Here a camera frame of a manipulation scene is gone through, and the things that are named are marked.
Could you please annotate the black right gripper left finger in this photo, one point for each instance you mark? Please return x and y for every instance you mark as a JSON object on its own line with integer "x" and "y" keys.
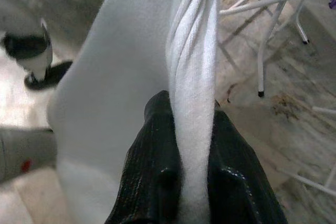
{"x": 152, "y": 169}

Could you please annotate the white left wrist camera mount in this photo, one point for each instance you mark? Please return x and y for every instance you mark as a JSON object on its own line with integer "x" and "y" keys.
{"x": 39, "y": 62}

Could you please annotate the grey folding chair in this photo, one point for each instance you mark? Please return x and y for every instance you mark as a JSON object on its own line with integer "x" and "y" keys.
{"x": 261, "y": 77}

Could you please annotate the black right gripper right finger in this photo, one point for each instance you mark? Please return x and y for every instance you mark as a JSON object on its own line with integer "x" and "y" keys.
{"x": 236, "y": 176}

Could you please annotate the white shirt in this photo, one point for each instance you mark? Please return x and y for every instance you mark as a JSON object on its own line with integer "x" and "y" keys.
{"x": 118, "y": 77}

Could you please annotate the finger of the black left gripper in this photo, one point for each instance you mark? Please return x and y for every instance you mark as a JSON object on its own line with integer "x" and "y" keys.
{"x": 50, "y": 75}

